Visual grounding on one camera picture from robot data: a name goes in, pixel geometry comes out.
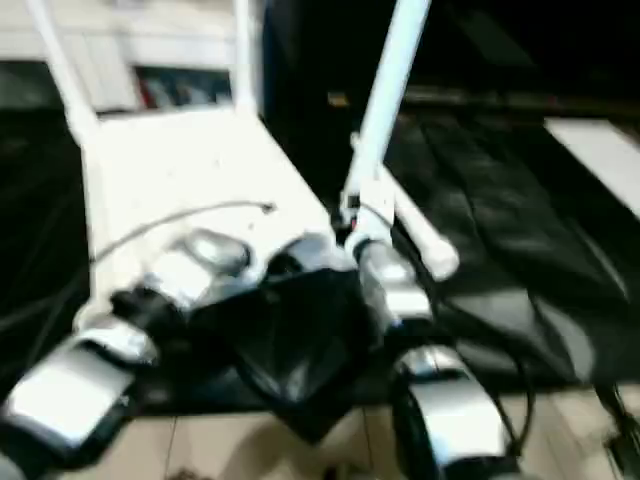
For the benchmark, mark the white plastic table leg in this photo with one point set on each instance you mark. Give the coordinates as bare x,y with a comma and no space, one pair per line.
425,230
247,50
60,60
395,65

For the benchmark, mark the long black rod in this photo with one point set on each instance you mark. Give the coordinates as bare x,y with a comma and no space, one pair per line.
500,97

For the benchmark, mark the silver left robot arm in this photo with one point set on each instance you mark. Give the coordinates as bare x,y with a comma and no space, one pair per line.
175,280

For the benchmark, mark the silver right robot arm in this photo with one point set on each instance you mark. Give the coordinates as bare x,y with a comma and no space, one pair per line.
395,280

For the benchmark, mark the small brass fitting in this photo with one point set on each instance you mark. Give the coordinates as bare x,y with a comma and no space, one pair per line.
337,99

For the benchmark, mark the grey rounded robot foot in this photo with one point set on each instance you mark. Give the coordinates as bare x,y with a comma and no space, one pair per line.
185,474

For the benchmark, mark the white cabinet with glass doors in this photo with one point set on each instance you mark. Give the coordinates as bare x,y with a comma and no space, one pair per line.
100,40

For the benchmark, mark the red item behind glass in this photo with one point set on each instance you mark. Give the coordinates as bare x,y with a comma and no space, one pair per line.
145,92

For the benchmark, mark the white flat board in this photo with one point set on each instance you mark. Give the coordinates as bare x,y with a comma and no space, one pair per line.
600,155

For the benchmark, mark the black mat cover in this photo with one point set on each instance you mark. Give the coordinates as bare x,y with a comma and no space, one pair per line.
500,225

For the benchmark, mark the white plastic table top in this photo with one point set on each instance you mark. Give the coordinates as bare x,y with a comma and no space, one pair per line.
200,165

